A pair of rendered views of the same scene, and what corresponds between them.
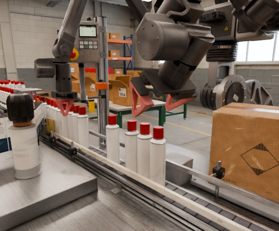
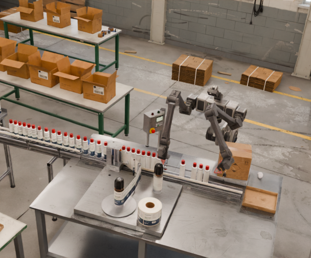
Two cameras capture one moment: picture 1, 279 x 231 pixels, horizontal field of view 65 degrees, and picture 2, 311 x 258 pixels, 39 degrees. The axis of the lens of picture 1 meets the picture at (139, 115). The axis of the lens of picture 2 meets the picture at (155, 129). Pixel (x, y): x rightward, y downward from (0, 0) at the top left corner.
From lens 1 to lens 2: 359 cm
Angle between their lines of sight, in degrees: 33
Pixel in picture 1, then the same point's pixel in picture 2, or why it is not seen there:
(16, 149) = (159, 184)
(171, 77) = not seen: hidden behind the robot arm
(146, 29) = (226, 165)
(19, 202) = (172, 200)
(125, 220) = (201, 196)
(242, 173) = (229, 172)
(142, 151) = (200, 173)
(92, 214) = (190, 197)
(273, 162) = (238, 168)
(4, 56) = not seen: outside the picture
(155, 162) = (206, 176)
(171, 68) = not seen: hidden behind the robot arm
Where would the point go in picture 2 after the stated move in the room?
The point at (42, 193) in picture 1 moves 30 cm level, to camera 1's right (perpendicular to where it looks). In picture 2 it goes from (174, 195) to (201, 187)
